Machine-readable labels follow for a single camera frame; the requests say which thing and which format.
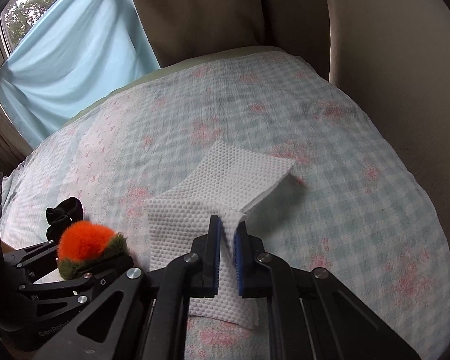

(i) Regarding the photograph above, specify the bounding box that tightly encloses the black hair scrunchie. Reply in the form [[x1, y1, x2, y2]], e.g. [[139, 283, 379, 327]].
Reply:
[[45, 197, 84, 244]]

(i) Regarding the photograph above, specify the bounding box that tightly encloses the orange fluffy pompom keychain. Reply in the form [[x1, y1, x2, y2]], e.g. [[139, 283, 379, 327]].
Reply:
[[57, 220, 130, 281]]

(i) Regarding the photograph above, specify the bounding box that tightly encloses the white embossed paper towel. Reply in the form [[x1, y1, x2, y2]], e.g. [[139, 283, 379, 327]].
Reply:
[[148, 141, 295, 329]]

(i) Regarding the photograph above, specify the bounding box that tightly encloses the checkered floral bed sheet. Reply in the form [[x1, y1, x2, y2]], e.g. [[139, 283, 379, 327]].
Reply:
[[0, 51, 450, 359]]

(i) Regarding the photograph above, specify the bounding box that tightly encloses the green mattress cover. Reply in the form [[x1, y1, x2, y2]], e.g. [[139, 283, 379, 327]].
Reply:
[[63, 46, 283, 128]]

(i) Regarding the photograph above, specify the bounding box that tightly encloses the brown right curtain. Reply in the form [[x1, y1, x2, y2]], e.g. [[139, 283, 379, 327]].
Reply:
[[133, 0, 330, 78]]

